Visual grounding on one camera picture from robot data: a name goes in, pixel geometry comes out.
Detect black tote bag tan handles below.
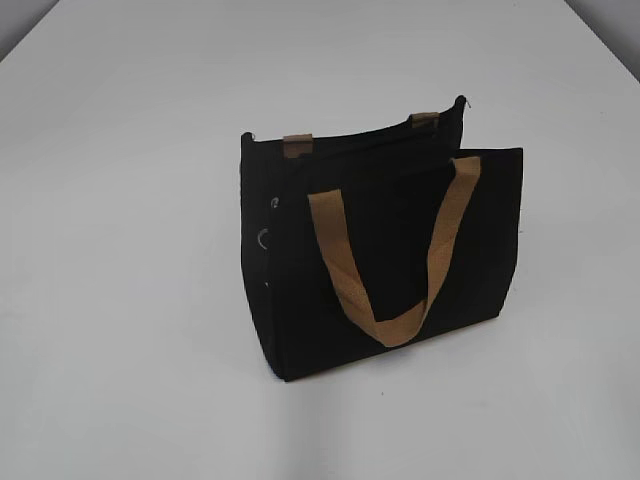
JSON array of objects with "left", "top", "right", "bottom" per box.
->
[{"left": 240, "top": 97, "right": 523, "bottom": 381}]

